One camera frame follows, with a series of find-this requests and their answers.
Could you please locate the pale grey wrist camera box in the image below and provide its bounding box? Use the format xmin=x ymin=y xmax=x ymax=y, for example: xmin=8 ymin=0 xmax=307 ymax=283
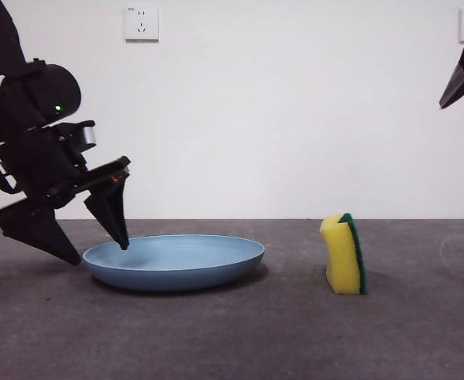
xmin=74 ymin=121 xmax=97 ymax=154

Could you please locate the yellow sponge with green pad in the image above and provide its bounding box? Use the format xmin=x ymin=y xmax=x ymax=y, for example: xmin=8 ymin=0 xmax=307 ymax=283
xmin=319 ymin=212 xmax=370 ymax=296

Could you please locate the blue round plate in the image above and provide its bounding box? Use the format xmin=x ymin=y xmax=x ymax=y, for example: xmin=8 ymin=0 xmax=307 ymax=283
xmin=82 ymin=234 xmax=266 ymax=293

